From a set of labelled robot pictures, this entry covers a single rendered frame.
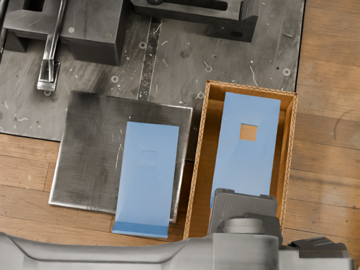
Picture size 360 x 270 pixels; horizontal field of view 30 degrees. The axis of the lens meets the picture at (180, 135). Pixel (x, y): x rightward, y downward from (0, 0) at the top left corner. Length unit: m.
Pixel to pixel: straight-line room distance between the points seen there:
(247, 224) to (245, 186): 0.27
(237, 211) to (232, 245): 0.17
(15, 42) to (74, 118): 0.13
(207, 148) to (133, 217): 0.14
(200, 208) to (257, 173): 0.11
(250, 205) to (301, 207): 0.22
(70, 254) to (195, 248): 0.10
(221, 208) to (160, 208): 0.19
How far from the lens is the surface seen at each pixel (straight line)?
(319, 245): 0.71
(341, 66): 0.99
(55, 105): 0.95
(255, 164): 0.83
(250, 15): 0.90
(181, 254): 0.53
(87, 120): 0.92
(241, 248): 0.55
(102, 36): 0.89
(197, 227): 0.90
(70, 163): 0.91
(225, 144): 0.84
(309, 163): 0.94
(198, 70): 0.96
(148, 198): 0.89
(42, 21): 0.91
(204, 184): 0.91
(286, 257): 0.61
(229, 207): 0.71
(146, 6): 0.91
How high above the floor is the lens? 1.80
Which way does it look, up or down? 75 degrees down
